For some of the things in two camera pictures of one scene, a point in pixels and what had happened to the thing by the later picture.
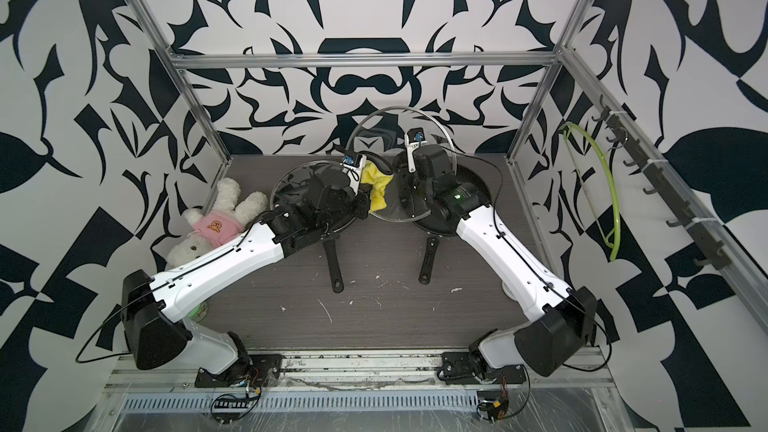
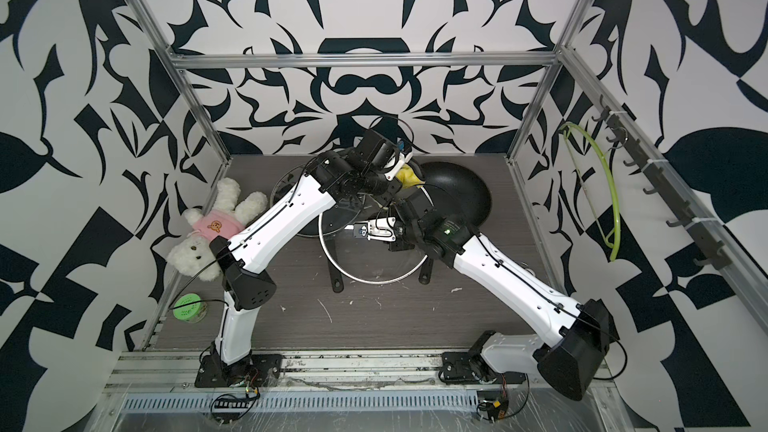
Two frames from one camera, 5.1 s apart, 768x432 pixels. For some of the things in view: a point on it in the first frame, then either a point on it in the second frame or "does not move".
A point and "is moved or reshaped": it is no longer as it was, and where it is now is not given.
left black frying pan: x=322 y=194 does not move
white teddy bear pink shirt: x=209 y=230 does not move
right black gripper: x=402 y=165 to x=398 y=244
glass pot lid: x=382 y=132 to x=343 y=223
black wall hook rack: x=713 y=253 does not move
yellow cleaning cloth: x=378 y=181 is moved or reshaped
